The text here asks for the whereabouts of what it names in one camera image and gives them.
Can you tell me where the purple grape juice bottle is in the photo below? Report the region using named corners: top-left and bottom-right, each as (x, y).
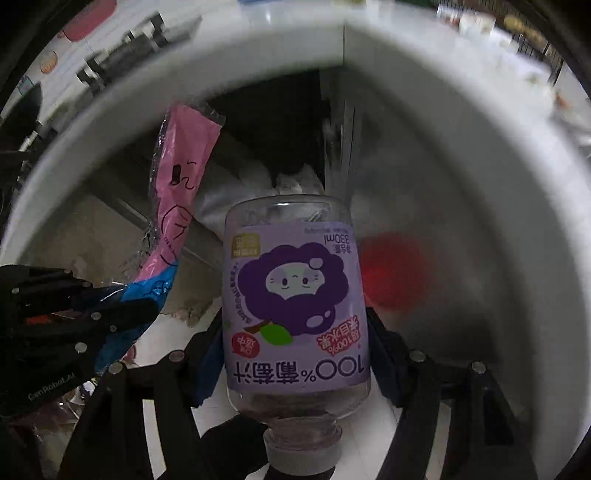
top-left (222, 195), bottom-right (370, 477)

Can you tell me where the white woven sack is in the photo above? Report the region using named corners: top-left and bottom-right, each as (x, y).
top-left (193, 163), bottom-right (325, 238)

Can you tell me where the pink blue plastic wrapper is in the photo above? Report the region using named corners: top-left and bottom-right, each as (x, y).
top-left (93, 103), bottom-right (224, 374)

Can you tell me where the black gas stove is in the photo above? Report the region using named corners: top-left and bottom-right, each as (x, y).
top-left (76, 12), bottom-right (204, 94)

